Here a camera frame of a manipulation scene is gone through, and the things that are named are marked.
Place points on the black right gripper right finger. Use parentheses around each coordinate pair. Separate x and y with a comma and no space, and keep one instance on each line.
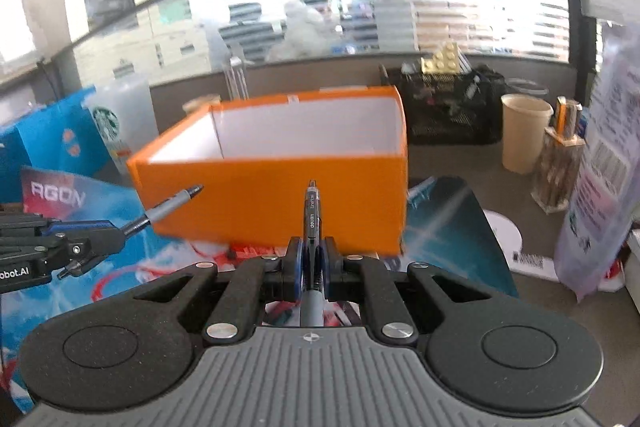
(367,282)

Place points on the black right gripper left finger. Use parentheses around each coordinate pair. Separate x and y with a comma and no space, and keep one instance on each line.
(255,282)

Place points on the grey black pen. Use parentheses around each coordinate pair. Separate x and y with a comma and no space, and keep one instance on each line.
(312,299)
(161,211)

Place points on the red lighter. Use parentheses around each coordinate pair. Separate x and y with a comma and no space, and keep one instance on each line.
(239,252)

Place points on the colourful AGON mouse mat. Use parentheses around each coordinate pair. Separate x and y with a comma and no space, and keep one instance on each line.
(445,227)

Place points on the blue paper bag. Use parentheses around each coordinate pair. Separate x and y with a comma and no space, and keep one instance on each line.
(60,137)

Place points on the white round paper card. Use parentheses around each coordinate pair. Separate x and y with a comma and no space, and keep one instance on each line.
(510,240)

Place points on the orange cardboard box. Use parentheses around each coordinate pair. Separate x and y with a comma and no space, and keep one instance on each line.
(254,160)

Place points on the Starbucks plastic cup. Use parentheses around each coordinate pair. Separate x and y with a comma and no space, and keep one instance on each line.
(124,117)

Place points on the black mesh desk organizer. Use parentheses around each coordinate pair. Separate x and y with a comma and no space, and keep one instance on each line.
(450,109)

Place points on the white box behind orange box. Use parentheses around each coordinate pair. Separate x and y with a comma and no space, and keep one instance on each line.
(235,74)

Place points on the beige paper cup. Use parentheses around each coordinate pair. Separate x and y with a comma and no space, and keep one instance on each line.
(524,119)

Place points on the purple white plastic package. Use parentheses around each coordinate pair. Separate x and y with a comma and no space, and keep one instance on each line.
(606,192)

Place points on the yellow toy brick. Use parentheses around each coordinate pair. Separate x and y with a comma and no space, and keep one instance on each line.
(446,60)

